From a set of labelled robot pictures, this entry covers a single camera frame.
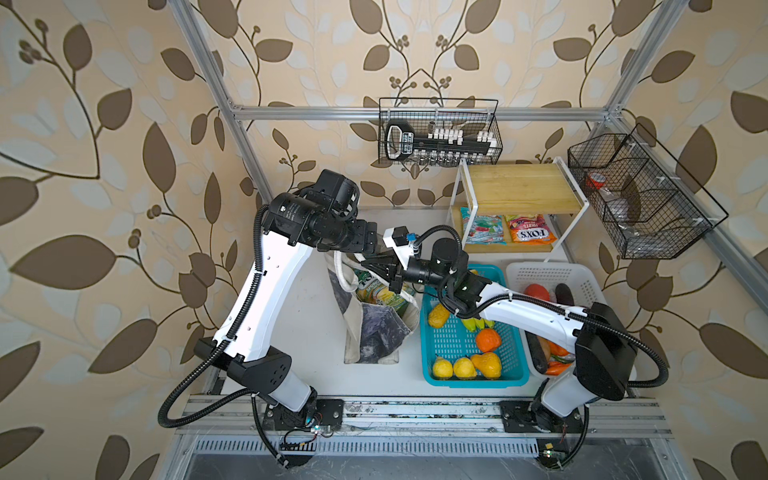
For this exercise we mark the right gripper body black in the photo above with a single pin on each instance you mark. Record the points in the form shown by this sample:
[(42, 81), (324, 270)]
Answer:
[(419, 273)]

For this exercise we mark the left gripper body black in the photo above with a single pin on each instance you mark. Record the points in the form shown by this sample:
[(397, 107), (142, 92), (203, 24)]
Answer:
[(349, 235)]

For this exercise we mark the white fabric grocery bag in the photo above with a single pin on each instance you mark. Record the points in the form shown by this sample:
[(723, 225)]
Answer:
[(374, 333)]

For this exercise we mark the green snack bag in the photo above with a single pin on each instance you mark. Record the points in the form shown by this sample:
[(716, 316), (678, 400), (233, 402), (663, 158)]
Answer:
[(372, 291)]

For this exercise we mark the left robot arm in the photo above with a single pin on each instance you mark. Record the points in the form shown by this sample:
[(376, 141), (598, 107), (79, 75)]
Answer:
[(242, 346)]

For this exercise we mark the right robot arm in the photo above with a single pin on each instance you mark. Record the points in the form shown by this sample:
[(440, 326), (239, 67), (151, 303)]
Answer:
[(608, 359)]

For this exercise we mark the teal candy bag lower shelf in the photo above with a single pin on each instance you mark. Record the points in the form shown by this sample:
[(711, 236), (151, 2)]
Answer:
[(486, 230)]

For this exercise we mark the red Fox's candy bag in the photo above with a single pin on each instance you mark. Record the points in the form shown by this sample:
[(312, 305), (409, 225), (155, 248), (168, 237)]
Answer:
[(529, 229)]

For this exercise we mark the yellow mango fruit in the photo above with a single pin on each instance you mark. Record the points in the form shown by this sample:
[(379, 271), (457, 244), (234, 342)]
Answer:
[(438, 316)]

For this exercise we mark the orange fruit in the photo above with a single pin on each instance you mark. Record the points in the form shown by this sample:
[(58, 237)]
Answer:
[(488, 340)]

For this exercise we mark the teal plastic basket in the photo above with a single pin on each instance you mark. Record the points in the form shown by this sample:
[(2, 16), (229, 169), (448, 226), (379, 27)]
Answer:
[(453, 341)]

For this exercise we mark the red tomato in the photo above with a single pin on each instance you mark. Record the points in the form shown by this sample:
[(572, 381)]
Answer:
[(537, 291)]

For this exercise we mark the black tool set in basket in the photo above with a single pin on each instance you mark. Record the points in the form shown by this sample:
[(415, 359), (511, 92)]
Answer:
[(428, 144)]

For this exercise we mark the yellow pear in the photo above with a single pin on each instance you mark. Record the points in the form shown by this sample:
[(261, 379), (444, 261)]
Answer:
[(488, 364)]

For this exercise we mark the purple eggplant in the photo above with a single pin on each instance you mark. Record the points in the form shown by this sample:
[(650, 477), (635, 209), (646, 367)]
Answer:
[(564, 295)]

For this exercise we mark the white plastic basket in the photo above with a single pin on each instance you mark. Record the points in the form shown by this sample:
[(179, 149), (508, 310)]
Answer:
[(578, 278)]

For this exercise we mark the orange carrot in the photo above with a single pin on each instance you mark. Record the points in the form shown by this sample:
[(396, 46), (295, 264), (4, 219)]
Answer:
[(556, 368)]

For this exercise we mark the plastic bottle red cap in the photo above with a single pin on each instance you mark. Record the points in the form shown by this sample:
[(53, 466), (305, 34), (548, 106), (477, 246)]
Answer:
[(610, 205)]

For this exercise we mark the white wire shelf rack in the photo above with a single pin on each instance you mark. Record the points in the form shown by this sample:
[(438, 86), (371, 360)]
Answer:
[(508, 188)]

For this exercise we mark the black wire basket back wall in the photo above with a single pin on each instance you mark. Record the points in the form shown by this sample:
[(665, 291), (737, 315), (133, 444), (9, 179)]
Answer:
[(470, 114)]

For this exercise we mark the black wire basket wall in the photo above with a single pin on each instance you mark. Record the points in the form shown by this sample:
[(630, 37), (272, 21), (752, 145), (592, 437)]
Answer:
[(470, 114), (670, 208)]

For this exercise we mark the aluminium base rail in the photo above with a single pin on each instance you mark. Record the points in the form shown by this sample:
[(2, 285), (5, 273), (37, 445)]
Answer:
[(367, 426)]

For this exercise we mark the black wire basket right wall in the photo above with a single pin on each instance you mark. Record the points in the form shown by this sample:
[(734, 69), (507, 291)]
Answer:
[(670, 208)]

